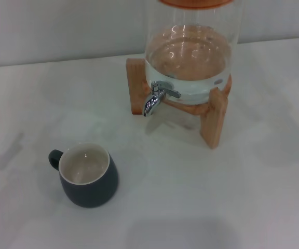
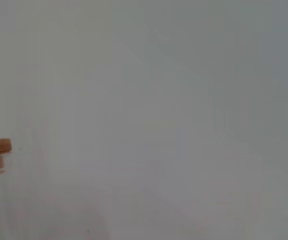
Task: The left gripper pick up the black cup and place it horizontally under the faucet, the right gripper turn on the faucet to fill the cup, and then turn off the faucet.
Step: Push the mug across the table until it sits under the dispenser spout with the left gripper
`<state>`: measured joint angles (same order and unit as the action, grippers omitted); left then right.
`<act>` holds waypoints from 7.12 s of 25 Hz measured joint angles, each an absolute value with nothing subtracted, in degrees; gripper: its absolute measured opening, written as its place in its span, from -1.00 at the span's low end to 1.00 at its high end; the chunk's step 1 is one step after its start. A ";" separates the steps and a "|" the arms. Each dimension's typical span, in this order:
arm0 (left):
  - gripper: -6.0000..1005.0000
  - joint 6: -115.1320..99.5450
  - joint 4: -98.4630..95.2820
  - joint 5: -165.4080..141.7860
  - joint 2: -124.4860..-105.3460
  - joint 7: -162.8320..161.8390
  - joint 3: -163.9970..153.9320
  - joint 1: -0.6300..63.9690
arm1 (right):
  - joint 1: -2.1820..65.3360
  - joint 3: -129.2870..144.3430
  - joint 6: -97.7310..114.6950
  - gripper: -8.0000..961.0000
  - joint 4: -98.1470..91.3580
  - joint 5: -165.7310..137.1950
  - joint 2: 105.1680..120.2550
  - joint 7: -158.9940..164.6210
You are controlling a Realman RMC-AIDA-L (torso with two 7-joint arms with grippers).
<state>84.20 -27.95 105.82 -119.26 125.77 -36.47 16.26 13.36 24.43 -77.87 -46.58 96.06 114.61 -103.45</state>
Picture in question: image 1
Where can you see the wooden dispenser stand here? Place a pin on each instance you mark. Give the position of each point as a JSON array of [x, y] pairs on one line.
[[217, 124]]

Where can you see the chrome dispenser faucet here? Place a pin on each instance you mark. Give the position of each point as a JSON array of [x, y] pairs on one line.
[[152, 101]]

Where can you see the glass water dispenser jar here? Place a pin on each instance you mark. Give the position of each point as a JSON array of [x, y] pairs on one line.
[[191, 41]]

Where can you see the dark grey ceramic cup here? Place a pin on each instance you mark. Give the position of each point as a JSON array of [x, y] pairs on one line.
[[92, 192]]

